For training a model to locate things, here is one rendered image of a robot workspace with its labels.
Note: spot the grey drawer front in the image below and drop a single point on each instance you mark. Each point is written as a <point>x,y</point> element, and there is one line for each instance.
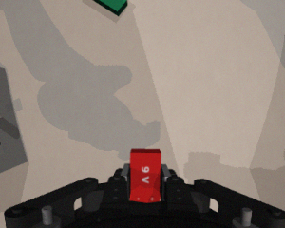
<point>12,151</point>

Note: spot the green and white eraser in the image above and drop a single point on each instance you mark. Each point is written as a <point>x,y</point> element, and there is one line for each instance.
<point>115,6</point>

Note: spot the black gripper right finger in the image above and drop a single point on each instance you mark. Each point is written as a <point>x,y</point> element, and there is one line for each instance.
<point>234,209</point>

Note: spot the red nine-volt battery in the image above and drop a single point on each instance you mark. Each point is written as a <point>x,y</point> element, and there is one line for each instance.
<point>145,167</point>

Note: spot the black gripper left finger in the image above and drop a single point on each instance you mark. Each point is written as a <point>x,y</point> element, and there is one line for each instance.
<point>56,208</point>

